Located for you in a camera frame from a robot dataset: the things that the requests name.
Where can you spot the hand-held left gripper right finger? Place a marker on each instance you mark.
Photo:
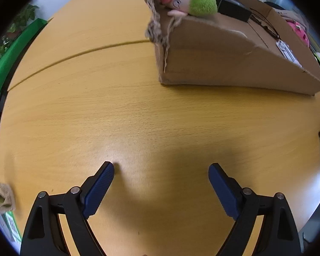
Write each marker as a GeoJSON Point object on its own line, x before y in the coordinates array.
{"type": "Point", "coordinates": [221, 189]}

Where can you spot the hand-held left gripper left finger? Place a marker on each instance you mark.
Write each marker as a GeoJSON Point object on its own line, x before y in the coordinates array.
{"type": "Point", "coordinates": [101, 186]}

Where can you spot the cardboard box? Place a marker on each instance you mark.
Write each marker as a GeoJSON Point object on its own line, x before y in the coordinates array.
{"type": "Point", "coordinates": [216, 58]}

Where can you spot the wooden desktop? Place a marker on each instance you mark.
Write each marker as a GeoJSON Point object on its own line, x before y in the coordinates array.
{"type": "Point", "coordinates": [109, 117]}

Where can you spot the white keypad device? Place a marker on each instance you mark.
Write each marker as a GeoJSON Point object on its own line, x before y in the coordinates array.
{"type": "Point", "coordinates": [286, 50]}

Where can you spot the green printed card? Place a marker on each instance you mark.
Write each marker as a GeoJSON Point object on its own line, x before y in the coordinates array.
{"type": "Point", "coordinates": [12, 225]}

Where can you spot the beige roll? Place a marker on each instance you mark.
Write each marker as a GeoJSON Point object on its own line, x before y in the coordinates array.
{"type": "Point", "coordinates": [2, 197]}

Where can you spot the beige cloth bag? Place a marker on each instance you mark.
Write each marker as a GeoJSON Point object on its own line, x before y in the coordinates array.
{"type": "Point", "coordinates": [288, 14]}

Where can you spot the black product box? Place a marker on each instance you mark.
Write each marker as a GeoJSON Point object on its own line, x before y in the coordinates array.
{"type": "Point", "coordinates": [232, 8]}

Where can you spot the green cloth covered table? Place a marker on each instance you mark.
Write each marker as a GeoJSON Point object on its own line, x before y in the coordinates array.
{"type": "Point", "coordinates": [13, 50]}

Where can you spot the small potted plant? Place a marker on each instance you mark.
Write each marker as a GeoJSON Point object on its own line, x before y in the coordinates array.
{"type": "Point", "coordinates": [6, 40]}

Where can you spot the large potted plant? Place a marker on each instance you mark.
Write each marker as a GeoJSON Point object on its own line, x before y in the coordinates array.
{"type": "Point", "coordinates": [25, 13]}

